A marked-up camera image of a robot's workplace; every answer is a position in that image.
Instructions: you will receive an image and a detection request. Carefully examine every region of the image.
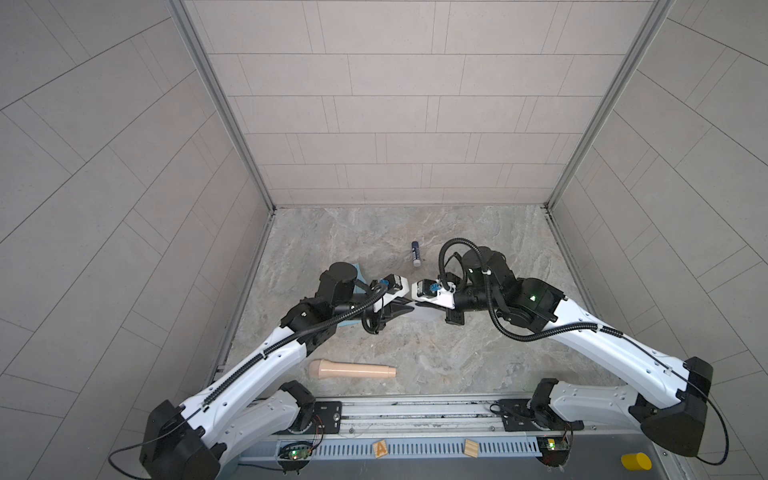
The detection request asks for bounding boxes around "teal paper envelope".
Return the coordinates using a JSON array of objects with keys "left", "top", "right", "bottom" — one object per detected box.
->
[{"left": 338, "top": 262, "right": 374, "bottom": 334}]

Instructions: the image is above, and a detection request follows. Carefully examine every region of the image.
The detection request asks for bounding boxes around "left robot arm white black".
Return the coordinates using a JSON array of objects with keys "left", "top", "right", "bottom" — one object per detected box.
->
[{"left": 135, "top": 262, "right": 412, "bottom": 479}]

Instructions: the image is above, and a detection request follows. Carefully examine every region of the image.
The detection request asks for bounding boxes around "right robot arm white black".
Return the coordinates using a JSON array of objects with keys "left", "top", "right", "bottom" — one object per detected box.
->
[{"left": 411, "top": 238, "right": 720, "bottom": 458}]

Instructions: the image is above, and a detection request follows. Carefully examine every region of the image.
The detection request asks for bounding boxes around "wooden letter A block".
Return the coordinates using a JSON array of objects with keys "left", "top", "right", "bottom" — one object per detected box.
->
[{"left": 372, "top": 439, "right": 389, "bottom": 459}]

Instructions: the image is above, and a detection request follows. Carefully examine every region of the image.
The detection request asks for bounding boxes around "blue white glue stick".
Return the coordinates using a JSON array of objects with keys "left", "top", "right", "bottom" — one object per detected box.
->
[{"left": 411, "top": 241, "right": 422, "bottom": 268}]

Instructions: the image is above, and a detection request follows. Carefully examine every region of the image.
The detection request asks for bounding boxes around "beige plastic toy microphone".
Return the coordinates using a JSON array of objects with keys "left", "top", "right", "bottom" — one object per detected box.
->
[{"left": 308, "top": 359, "right": 397, "bottom": 379}]

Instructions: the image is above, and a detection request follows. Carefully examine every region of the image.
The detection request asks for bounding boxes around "plain wooden block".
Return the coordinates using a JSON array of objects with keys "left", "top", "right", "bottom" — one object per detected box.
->
[{"left": 463, "top": 439, "right": 480, "bottom": 458}]

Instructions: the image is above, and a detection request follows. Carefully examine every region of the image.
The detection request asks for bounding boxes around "yellow cylinder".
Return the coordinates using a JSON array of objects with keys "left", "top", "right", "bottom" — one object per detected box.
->
[{"left": 621, "top": 452, "right": 653, "bottom": 472}]

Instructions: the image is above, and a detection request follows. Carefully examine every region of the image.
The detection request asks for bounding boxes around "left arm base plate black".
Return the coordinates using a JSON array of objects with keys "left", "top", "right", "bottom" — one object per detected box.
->
[{"left": 287, "top": 401, "right": 343, "bottom": 435}]

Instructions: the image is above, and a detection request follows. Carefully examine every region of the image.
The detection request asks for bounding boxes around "aluminium mounting rail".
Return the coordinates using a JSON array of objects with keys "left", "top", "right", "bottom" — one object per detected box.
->
[{"left": 173, "top": 391, "right": 673, "bottom": 444}]

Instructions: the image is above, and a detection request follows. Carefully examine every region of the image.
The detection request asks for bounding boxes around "grey slotted cable duct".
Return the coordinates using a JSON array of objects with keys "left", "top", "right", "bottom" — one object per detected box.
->
[{"left": 310, "top": 436, "right": 542, "bottom": 461}]

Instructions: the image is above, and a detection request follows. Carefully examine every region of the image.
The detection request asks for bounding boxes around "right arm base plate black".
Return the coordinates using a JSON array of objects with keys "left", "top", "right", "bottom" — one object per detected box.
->
[{"left": 489, "top": 399, "right": 584, "bottom": 432}]

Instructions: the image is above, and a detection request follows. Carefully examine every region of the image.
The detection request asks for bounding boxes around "left circuit board with wires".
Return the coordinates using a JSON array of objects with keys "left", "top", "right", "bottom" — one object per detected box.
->
[{"left": 277, "top": 441, "right": 315, "bottom": 461}]

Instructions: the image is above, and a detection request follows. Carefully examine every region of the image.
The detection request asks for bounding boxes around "circuit board with wires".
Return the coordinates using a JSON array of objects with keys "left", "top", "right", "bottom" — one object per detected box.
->
[
  {"left": 536, "top": 437, "right": 571, "bottom": 468},
  {"left": 277, "top": 441, "right": 315, "bottom": 461}
]

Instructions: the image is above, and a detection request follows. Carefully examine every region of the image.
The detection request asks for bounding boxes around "right circuit board with wires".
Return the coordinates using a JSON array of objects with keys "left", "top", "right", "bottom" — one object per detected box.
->
[{"left": 536, "top": 437, "right": 571, "bottom": 468}]

